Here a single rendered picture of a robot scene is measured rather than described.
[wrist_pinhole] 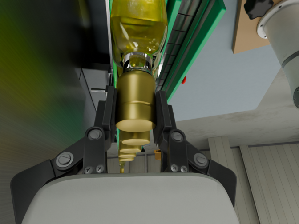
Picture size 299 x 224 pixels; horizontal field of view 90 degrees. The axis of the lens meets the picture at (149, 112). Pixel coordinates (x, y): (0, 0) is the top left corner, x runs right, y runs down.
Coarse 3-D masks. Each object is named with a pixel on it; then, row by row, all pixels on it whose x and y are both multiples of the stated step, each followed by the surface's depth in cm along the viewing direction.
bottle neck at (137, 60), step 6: (132, 54) 14; (138, 54) 14; (144, 54) 14; (126, 60) 14; (132, 60) 14; (138, 60) 13; (144, 60) 14; (150, 60) 14; (126, 66) 14; (132, 66) 13; (138, 66) 13; (144, 66) 13; (150, 66) 14; (150, 72) 14
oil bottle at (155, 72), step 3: (117, 66) 19; (117, 69) 19; (120, 69) 19; (156, 69) 19; (117, 72) 19; (120, 72) 19; (153, 72) 19; (156, 72) 20; (117, 75) 19; (120, 75) 19; (153, 75) 19; (156, 75) 20; (117, 78) 20; (156, 78) 20
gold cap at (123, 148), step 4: (120, 132) 24; (120, 136) 23; (120, 140) 23; (120, 144) 22; (124, 144) 22; (120, 148) 22; (124, 148) 21; (128, 148) 21; (132, 148) 21; (136, 148) 22; (140, 148) 22; (128, 152) 24; (132, 152) 24
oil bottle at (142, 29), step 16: (128, 0) 15; (144, 0) 15; (160, 0) 15; (112, 16) 14; (128, 16) 14; (144, 16) 14; (160, 16) 14; (112, 32) 14; (128, 32) 13; (144, 32) 13; (160, 32) 14; (112, 48) 15; (128, 48) 14; (144, 48) 14; (160, 48) 14
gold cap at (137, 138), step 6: (126, 132) 17; (132, 132) 16; (138, 132) 16; (144, 132) 17; (126, 138) 16; (132, 138) 16; (138, 138) 16; (144, 138) 16; (132, 144) 18; (138, 144) 19; (144, 144) 19
